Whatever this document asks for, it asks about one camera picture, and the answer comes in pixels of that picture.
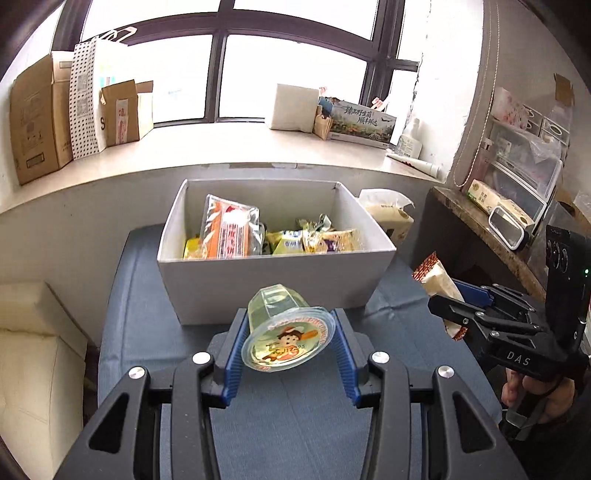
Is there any white framed mirror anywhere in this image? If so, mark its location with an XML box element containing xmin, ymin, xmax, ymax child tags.
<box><xmin>488</xmin><ymin>206</ymin><xmax>530</xmax><ymax>253</ymax></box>

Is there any cream green-labelled carton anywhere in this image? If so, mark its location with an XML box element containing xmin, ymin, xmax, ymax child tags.
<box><xmin>466</xmin><ymin>179</ymin><xmax>533</xmax><ymax>228</ymax></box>

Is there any yellow chip packet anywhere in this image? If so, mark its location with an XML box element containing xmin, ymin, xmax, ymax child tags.
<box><xmin>266</xmin><ymin>229</ymin><xmax>306</xmax><ymax>256</ymax></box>

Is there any cream leather sofa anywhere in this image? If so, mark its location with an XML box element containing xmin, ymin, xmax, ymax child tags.
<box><xmin>0</xmin><ymin>330</ymin><xmax>100</xmax><ymax>464</ymax></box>

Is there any white dotted paper bag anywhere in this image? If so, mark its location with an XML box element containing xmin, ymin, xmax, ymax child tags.
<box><xmin>69</xmin><ymin>28</ymin><xmax>139</xmax><ymax>160</ymax></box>

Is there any tall brown cardboard box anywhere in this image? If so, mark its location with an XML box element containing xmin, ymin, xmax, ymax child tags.
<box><xmin>50</xmin><ymin>51</ymin><xmax>75</xmax><ymax>162</ymax></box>

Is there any large brown cardboard box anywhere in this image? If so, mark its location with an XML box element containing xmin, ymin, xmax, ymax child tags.
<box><xmin>9</xmin><ymin>54</ymin><xmax>62</xmax><ymax>186</ymax></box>

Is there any person's right hand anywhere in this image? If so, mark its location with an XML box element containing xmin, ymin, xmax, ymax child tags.
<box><xmin>501</xmin><ymin>369</ymin><xmax>579</xmax><ymax>424</ymax></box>

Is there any white plastic bottle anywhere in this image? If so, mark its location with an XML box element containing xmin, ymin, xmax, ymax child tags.
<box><xmin>394</xmin><ymin>119</ymin><xmax>423</xmax><ymax>158</ymax></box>

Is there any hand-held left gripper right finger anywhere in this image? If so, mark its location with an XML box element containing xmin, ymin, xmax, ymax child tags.
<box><xmin>333</xmin><ymin>308</ymin><xmax>529</xmax><ymax>480</ymax></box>

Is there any torn brown cardboard flap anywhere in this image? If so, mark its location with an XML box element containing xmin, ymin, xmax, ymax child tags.
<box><xmin>554</xmin><ymin>74</ymin><xmax>575</xmax><ymax>105</ymax></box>

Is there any hanging beaded cord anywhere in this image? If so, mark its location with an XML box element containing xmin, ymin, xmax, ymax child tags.
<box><xmin>450</xmin><ymin>0</ymin><xmax>505</xmax><ymax>188</ymax></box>

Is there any light green snack packet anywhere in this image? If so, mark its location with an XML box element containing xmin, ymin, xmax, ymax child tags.
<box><xmin>295</xmin><ymin>213</ymin><xmax>333</xmax><ymax>234</ymax></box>

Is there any long printed landscape box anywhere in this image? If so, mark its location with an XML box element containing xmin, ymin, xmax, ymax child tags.
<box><xmin>323</xmin><ymin>97</ymin><xmax>398</xmax><ymax>148</ymax></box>

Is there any blue cloth mat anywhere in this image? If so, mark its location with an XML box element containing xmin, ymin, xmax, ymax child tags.
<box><xmin>97</xmin><ymin>226</ymin><xmax>504</xmax><ymax>480</ymax></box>

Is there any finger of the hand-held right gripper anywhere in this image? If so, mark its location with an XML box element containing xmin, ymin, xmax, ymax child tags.
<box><xmin>451</xmin><ymin>278</ymin><xmax>537</xmax><ymax>324</ymax></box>
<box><xmin>427</xmin><ymin>294</ymin><xmax>553</xmax><ymax>345</ymax></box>

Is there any brown stone side shelf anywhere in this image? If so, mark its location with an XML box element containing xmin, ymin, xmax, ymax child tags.
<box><xmin>431</xmin><ymin>187</ymin><xmax>551</xmax><ymax>297</ymax></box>

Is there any small open cardboard box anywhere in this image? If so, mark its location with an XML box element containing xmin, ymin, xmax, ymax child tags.
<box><xmin>100</xmin><ymin>79</ymin><xmax>154</xmax><ymax>147</ymax></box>

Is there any clear peanut snack packet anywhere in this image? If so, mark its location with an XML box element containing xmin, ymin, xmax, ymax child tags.
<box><xmin>302</xmin><ymin>228</ymin><xmax>365</xmax><ymax>254</ymax></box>

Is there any dark window frame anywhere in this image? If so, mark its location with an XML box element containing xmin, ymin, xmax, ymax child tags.
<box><xmin>78</xmin><ymin>0</ymin><xmax>422</xmax><ymax>126</ymax></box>

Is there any small brown kraft box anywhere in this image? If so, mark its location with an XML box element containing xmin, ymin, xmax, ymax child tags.
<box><xmin>313</xmin><ymin>104</ymin><xmax>334</xmax><ymax>140</ymax></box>

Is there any clear jelly cup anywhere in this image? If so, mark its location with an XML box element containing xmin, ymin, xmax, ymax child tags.
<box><xmin>243</xmin><ymin>285</ymin><xmax>335</xmax><ymax>374</ymax></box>

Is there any orange striped snack packet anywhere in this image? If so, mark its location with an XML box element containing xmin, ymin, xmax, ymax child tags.
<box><xmin>199</xmin><ymin>194</ymin><xmax>267</xmax><ymax>259</ymax></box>

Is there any plain yellow snack packet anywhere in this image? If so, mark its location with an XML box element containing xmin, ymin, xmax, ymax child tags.
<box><xmin>184</xmin><ymin>235</ymin><xmax>207</xmax><ymax>260</ymax></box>

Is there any cream red-edged snack packet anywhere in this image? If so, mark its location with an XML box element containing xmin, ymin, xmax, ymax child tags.
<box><xmin>412</xmin><ymin>251</ymin><xmax>468</xmax><ymax>341</ymax></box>

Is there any grey cardboard box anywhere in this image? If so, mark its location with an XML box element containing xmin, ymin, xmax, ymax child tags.
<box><xmin>157</xmin><ymin>178</ymin><xmax>398</xmax><ymax>326</ymax></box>

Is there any white tube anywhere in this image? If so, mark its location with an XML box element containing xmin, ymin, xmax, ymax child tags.
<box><xmin>387</xmin><ymin>152</ymin><xmax>441</xmax><ymax>178</ymax></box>

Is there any cream foam cushion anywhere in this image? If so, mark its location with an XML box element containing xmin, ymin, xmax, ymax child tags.
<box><xmin>0</xmin><ymin>281</ymin><xmax>88</xmax><ymax>361</ymax></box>

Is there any plain white box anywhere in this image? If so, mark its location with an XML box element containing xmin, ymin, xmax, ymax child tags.
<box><xmin>264</xmin><ymin>83</ymin><xmax>321</xmax><ymax>134</ymax></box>

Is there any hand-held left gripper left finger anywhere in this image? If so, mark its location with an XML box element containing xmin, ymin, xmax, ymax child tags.
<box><xmin>55</xmin><ymin>308</ymin><xmax>250</xmax><ymax>480</ymax></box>

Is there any clear plastic drawer organiser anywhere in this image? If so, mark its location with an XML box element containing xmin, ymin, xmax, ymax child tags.
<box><xmin>482</xmin><ymin>88</ymin><xmax>573</xmax><ymax>217</ymax></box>

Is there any cream tissue pack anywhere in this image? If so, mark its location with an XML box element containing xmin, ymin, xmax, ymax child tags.
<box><xmin>358</xmin><ymin>188</ymin><xmax>415</xmax><ymax>245</ymax></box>

